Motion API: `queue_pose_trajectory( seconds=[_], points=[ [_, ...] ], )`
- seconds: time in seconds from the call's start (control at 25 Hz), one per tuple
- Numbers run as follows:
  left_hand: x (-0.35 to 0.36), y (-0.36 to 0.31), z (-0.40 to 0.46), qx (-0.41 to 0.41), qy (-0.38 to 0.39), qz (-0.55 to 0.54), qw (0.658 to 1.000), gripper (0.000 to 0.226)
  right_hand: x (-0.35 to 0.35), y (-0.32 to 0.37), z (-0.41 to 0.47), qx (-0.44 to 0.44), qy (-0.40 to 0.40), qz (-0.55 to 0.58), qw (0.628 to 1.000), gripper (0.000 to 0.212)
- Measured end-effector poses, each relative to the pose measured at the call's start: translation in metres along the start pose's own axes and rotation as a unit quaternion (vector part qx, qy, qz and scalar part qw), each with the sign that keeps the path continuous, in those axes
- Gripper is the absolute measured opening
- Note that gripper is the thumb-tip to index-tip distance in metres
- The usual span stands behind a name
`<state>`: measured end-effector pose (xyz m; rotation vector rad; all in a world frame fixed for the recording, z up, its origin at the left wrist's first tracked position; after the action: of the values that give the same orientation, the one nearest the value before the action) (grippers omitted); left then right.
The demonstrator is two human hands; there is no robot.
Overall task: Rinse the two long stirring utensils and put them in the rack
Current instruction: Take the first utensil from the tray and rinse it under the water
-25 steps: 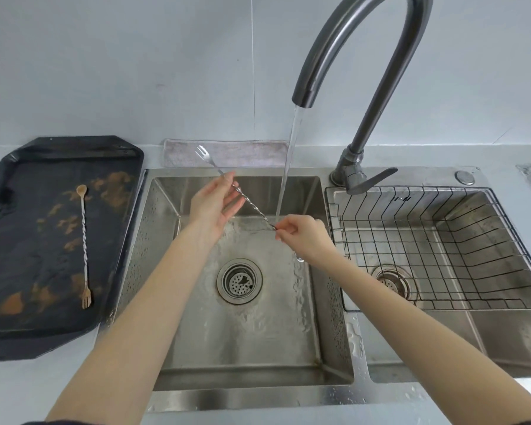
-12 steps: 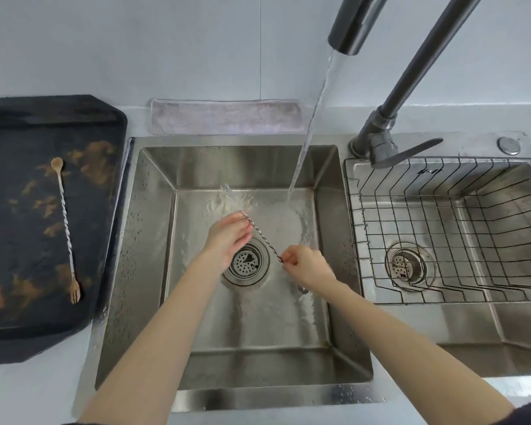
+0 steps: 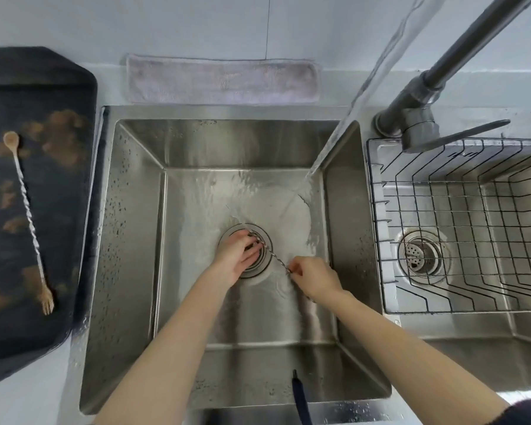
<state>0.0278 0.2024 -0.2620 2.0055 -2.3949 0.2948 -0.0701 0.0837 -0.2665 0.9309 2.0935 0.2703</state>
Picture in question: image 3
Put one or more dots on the person's right hand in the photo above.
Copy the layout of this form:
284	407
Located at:
316	278

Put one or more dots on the person's left hand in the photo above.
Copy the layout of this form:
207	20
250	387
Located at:
234	258

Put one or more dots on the black plastic tray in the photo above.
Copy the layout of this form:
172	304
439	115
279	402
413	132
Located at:
4	239

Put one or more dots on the dark grey gooseneck faucet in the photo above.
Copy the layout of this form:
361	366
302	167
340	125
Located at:
469	41

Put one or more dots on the person's left forearm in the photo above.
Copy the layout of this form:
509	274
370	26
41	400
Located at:
172	349

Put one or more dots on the person's right forearm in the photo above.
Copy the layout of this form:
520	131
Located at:
402	358

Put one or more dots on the person's dark right sleeve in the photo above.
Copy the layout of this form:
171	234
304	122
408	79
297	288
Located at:
522	416

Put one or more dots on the round metal drain strainer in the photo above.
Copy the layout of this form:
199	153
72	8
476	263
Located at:
418	254
259	269

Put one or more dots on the stainless steel double sink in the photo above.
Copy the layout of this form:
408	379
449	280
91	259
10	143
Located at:
132	216

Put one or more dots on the grey folded cloth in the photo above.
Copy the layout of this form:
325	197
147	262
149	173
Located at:
221	79

